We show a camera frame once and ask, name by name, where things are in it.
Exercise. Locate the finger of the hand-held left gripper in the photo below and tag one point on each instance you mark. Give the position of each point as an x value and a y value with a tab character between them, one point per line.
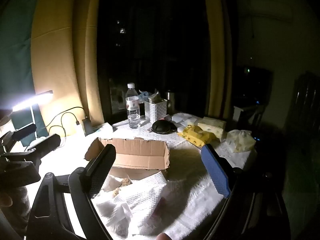
48	143
24	132

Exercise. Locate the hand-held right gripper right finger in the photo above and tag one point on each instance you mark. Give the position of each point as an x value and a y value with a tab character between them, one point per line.
216	172

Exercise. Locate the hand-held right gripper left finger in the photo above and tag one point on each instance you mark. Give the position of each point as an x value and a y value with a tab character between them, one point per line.
100	171

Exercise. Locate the brown cardboard box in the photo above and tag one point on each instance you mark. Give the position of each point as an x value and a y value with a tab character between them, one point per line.
140	155

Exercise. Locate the white paper towel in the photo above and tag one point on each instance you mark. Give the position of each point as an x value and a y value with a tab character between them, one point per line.
112	210
145	195

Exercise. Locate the person's left hand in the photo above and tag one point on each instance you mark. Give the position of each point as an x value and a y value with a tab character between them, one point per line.
5	200

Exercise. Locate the person's right hand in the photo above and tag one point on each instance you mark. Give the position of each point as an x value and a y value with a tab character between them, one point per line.
164	237

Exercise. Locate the brown fibrous lump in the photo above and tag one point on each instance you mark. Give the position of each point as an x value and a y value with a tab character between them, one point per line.
122	183

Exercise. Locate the white desk lamp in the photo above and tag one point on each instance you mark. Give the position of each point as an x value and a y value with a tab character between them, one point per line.
35	100

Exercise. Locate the white charger block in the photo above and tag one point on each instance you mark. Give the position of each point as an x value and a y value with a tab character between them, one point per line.
80	128

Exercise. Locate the clear plastic tissue pack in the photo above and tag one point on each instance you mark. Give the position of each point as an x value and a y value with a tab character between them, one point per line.
241	141

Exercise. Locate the white crumpled paper towel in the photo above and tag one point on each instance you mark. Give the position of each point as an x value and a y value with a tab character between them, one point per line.
112	210

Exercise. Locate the yellow printed packet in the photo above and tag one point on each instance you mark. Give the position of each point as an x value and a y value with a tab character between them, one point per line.
196	136

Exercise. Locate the black power bank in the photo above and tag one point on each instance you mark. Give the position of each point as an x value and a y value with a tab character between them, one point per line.
88	126

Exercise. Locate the white and blue box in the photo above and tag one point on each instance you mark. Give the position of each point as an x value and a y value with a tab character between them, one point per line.
102	128

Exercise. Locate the pale yellow tissue pack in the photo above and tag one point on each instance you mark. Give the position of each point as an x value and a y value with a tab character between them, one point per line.
212	127

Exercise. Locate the small white bottle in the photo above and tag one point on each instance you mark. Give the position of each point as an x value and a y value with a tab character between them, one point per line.
180	129

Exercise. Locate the white face mask packets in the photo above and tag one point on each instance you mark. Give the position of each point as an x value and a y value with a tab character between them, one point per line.
185	118

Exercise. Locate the white side table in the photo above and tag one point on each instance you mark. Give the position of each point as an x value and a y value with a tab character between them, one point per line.
246	111

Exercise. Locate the clear plastic water bottle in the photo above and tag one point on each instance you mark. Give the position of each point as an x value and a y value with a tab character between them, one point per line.
132	110

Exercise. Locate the black round zip pouch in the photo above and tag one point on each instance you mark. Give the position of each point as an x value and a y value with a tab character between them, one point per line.
162	127

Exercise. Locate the small pink and white item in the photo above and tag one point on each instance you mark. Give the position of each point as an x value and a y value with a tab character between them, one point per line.
167	117

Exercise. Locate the white woven plastic basket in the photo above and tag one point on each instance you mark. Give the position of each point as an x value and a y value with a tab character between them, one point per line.
156	111

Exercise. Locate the steel thermos flask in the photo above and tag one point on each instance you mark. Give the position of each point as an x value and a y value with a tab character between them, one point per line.
170	102

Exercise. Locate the yellow curtain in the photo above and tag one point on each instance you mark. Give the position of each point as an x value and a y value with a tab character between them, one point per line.
57	55
217	55

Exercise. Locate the blue plastic bag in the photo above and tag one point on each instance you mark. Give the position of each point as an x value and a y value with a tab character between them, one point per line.
143	96

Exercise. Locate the teal cloth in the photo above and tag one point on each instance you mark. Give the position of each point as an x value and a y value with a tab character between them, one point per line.
15	42

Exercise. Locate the packets in basket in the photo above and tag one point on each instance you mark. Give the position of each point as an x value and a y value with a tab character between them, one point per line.
156	97

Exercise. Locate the dark screen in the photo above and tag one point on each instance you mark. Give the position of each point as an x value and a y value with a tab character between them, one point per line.
255	85

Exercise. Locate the dark chair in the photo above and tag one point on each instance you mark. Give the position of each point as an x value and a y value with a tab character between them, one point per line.
305	100

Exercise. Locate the dark window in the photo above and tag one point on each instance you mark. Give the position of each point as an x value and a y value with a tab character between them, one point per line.
152	42

